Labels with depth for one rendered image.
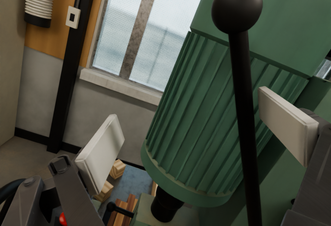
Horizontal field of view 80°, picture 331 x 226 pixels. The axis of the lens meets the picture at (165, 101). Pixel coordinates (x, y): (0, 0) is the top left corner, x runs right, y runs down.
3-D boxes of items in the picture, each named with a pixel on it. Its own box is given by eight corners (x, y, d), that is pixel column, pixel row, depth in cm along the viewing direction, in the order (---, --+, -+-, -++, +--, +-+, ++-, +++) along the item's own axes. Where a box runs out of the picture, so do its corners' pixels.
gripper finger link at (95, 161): (99, 195, 13) (89, 197, 13) (125, 140, 20) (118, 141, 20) (83, 159, 12) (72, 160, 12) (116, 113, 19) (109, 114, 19)
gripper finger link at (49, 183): (73, 210, 12) (28, 216, 12) (103, 157, 16) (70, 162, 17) (63, 190, 11) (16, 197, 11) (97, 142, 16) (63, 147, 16)
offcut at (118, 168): (115, 168, 70) (118, 158, 69) (122, 175, 69) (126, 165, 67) (107, 172, 67) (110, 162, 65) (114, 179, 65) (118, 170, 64)
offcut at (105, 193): (110, 196, 59) (114, 186, 58) (101, 204, 56) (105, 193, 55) (102, 189, 61) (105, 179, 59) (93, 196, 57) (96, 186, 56)
